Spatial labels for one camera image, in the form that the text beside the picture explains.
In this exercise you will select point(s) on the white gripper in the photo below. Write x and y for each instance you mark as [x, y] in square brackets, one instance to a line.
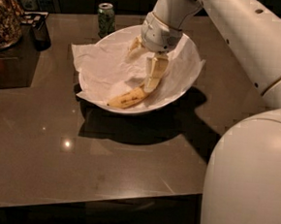
[160, 37]

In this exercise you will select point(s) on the yellow spotted banana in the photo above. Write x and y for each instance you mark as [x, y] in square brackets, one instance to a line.
[128, 99]

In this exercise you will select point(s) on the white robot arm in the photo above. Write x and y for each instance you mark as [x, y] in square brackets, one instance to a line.
[243, 178]

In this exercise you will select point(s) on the white bowl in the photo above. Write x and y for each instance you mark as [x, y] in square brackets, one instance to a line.
[181, 88]

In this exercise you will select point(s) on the white paper liner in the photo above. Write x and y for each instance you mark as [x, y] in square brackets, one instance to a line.
[102, 65]

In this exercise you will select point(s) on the green soda can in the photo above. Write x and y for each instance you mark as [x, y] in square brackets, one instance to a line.
[106, 16]

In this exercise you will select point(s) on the black box with lid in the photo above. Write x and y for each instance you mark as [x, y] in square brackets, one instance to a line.
[38, 29]

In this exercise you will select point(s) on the dark tray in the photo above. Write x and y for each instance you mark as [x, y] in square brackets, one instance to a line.
[18, 63]

